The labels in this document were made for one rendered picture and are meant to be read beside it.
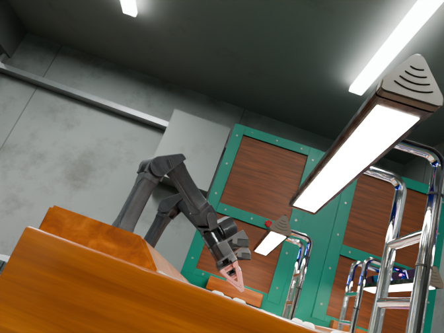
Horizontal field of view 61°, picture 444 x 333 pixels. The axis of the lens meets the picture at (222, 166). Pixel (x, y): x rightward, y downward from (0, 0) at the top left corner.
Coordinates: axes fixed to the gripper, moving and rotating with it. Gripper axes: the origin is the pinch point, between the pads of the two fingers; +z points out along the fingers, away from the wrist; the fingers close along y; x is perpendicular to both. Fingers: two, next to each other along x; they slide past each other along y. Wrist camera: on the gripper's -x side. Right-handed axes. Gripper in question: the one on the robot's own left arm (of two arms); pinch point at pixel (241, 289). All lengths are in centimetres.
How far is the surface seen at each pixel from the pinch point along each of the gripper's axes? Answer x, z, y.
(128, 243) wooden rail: 16, -9, -125
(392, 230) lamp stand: -28, 5, -82
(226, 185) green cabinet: -27, -55, 57
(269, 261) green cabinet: -25, -5, 58
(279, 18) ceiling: -142, -165, 90
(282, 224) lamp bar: -23.2, -12.0, -21.8
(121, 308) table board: 18, -4, -127
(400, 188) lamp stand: -35, -1, -82
